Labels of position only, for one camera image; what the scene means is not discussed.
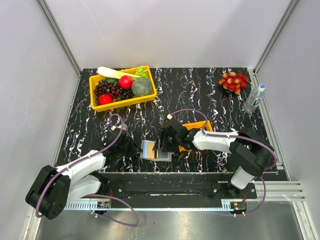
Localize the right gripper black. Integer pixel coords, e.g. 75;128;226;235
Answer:
152;128;181;153

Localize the small yellow card bin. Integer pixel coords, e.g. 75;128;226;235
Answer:
178;119;215;153

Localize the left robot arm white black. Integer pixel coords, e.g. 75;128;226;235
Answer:
25;127;142;220

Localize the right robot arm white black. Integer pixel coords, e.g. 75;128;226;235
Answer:
153;119;277;198

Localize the red apple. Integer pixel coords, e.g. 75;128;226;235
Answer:
98;93;114;105

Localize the dark grape bunch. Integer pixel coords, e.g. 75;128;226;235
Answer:
120;89;134;101

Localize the green melon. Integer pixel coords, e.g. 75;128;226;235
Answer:
131;77;153;97

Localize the purple grape bunch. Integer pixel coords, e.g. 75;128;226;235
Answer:
93;79;124;100

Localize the red pomegranate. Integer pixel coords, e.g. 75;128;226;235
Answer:
118;75;133;90

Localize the green avocado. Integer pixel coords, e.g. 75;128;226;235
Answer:
105;77;119;85

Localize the green lettuce leaf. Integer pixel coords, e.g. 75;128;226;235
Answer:
135;65;149;79

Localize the large yellow fruit bin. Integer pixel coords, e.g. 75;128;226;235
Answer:
89;65;157;112

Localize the white green leek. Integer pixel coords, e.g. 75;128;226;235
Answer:
96;66;139;79

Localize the red lychee bunch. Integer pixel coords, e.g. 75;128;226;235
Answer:
218;71;249;95

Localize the clear water bottle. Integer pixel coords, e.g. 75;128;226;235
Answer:
242;84;266;115

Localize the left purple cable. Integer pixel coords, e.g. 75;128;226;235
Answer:
35;113;140;227

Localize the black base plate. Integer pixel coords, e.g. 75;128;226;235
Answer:
100;172;257;209

